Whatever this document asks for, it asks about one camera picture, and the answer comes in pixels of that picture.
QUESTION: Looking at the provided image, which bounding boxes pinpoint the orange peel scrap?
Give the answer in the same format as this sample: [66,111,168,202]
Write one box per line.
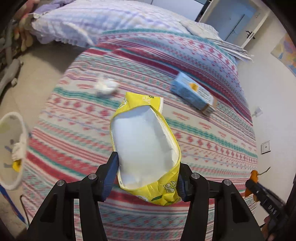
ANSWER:
[244,167,270,202]

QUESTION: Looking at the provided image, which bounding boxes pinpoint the yellow snack bag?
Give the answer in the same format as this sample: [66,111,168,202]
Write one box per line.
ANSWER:
[109,92,181,206]

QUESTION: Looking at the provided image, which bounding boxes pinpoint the light blue milk carton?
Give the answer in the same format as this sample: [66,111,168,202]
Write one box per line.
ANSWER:
[171,72,217,116]

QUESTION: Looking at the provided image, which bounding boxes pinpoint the white paper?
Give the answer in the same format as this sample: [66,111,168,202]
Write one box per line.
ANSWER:
[11,133,27,161]

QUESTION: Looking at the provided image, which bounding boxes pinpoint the white patterned trash bin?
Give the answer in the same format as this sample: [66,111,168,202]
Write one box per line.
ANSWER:
[1,111,29,190]

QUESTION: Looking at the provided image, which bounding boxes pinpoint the person right hand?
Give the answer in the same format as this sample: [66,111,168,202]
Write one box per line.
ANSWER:
[261,216,275,241]

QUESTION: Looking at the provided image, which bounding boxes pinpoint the small white tissue ball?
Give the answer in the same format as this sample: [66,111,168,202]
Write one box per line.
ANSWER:
[94,78,119,96]

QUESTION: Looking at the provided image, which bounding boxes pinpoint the patterned knit bed cover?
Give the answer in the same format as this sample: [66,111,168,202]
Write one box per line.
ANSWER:
[21,29,258,241]

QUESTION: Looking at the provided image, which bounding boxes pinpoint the grey study chair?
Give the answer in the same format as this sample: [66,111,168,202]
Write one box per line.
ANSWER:
[1,19,23,94]

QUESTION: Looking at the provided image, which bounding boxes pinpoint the folded striped sheets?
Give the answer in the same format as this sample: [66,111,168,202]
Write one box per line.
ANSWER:
[210,39,253,61]

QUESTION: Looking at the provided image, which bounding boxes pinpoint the blue checkered duvet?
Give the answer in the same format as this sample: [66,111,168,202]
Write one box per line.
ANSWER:
[27,1,220,47]

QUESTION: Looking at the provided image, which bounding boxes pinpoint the pink plush toy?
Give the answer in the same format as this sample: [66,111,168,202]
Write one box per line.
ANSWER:
[13,0,40,52]

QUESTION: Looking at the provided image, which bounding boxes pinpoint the white door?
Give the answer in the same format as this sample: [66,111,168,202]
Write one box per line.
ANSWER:
[199,0,271,48]

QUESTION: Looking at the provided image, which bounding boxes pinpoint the wall socket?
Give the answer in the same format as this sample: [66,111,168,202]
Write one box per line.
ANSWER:
[261,141,271,155]

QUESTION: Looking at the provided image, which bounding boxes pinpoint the black cable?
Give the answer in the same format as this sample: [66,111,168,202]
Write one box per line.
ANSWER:
[19,194,31,227]

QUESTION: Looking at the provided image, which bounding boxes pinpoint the wall map poster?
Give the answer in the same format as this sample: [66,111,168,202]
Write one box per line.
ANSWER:
[271,33,296,75]

